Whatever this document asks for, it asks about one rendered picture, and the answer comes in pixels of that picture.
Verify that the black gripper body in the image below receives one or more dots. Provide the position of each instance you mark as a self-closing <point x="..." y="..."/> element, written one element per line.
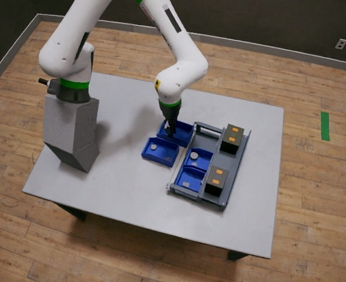
<point x="169" y="117"/>

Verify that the grey metal shelf rack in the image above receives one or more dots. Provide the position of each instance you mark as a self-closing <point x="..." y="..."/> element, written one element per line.
<point x="227" y="161"/>

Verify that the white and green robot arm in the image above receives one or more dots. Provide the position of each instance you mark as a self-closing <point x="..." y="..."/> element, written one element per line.
<point x="60" y="56"/>

